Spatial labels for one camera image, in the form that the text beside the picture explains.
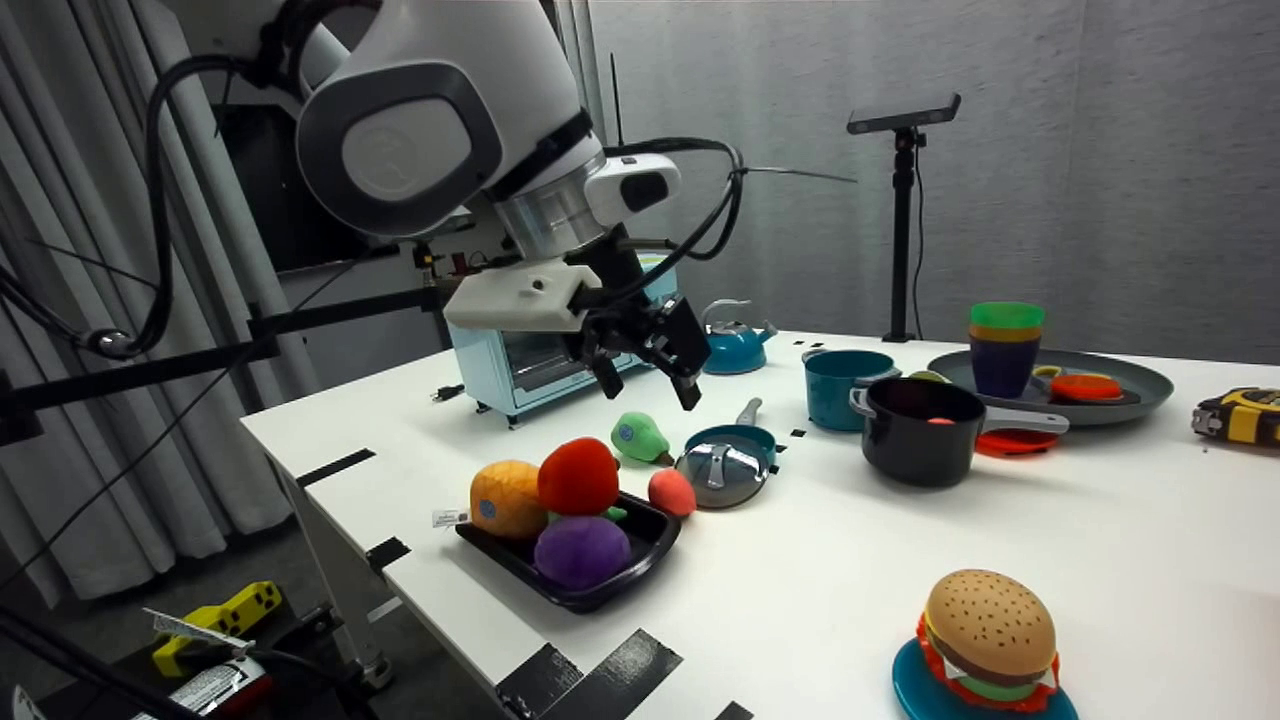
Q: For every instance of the plush hamburger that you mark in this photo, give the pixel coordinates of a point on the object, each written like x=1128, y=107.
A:
x=991, y=641

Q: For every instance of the black toy pot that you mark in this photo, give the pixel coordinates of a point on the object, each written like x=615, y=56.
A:
x=916, y=435

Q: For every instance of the stacked colourful cups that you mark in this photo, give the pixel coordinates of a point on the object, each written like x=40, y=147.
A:
x=1004, y=340

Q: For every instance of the teal frying pan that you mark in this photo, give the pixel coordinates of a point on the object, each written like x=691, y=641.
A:
x=746, y=435

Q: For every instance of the teal toy kettle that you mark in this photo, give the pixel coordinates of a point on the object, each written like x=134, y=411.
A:
x=734, y=340

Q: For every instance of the green plush pear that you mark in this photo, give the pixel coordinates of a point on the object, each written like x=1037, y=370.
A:
x=637, y=438

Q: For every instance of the purple plush fruit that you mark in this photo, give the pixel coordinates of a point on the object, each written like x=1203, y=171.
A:
x=583, y=548

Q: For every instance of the grey round plate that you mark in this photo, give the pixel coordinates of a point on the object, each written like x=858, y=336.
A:
x=1147, y=390

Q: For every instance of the glass pan lid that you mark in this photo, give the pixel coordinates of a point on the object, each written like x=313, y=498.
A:
x=720, y=472

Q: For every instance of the small orange plush fruit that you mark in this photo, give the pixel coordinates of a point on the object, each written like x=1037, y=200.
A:
x=672, y=495

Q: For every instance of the red plush apple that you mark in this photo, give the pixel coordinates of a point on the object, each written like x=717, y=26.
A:
x=577, y=479

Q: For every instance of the orange toy on plate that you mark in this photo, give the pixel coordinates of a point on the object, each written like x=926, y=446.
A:
x=1084, y=390

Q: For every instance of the light blue toy toaster oven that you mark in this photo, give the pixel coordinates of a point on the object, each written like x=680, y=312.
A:
x=514, y=373

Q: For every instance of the teal toy pot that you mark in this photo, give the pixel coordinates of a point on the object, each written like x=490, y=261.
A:
x=828, y=382

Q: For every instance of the black rectangular tray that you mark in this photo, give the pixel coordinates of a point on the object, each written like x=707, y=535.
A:
x=648, y=531

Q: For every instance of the yellow black tool on floor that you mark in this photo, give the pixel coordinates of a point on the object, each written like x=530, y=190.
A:
x=214, y=626

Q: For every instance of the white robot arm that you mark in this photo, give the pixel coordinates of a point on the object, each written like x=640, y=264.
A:
x=415, y=109

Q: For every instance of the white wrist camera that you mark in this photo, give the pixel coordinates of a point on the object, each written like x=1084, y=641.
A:
x=626, y=186

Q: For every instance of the red toy spatula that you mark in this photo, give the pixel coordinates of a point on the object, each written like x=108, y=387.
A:
x=1022, y=435

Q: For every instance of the black camera stand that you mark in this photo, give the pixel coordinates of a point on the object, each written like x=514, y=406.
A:
x=908, y=138

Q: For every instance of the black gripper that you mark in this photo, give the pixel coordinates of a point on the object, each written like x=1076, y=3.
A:
x=621, y=316

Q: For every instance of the small teal plate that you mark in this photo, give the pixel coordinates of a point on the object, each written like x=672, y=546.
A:
x=926, y=696

